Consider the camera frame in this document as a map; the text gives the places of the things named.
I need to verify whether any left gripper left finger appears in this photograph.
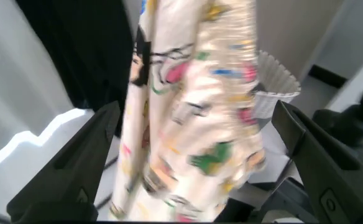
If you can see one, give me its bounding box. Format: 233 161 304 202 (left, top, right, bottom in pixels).
6 100 121 224

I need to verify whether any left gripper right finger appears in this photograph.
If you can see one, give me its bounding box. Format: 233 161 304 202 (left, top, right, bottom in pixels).
271 99 363 224

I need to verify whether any cream printed garment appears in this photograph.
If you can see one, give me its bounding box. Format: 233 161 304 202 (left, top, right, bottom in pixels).
109 0 267 223

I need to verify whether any black garment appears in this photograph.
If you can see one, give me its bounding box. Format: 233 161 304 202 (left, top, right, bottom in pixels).
15 0 135 138

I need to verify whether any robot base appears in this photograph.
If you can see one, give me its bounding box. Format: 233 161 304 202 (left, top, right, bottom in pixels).
215 88 363 224

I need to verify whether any white laundry basket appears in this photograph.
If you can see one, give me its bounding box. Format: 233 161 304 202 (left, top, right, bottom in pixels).
252 49 302 121

